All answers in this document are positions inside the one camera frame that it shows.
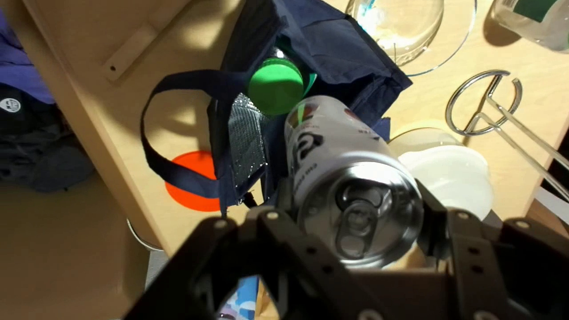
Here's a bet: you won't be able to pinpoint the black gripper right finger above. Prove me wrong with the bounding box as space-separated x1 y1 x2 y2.
414 184 569 320

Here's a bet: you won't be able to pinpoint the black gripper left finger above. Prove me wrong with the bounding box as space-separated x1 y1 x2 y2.
122 205 380 320

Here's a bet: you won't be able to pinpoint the white drink can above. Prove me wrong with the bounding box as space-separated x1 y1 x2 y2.
282 95 426 272

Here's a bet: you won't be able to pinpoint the dark blue fabric bag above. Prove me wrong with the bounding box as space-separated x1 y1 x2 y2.
140 0 414 217

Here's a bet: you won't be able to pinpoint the white plastic lidded container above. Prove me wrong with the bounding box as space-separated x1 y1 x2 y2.
387 127 496 223

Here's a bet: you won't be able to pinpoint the orange round coaster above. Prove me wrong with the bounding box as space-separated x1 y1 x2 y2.
163 150 222 214

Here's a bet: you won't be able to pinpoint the green round plastic object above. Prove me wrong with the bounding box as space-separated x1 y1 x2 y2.
247 57 318 118

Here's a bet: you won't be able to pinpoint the dark clothes pile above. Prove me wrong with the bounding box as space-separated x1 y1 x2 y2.
0 82 97 194

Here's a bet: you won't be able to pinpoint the flat wooden stick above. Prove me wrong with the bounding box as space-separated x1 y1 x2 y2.
101 16 165 84

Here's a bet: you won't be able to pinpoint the clear glass bowl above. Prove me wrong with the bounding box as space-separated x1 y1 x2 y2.
344 0 478 79

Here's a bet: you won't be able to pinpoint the light wooden table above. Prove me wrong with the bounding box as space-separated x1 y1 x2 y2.
15 0 569 320

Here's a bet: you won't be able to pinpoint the blue clothes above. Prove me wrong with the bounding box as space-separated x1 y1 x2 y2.
0 11 58 107

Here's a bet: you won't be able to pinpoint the metal wire ring tool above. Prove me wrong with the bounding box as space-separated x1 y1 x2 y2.
442 70 569 203

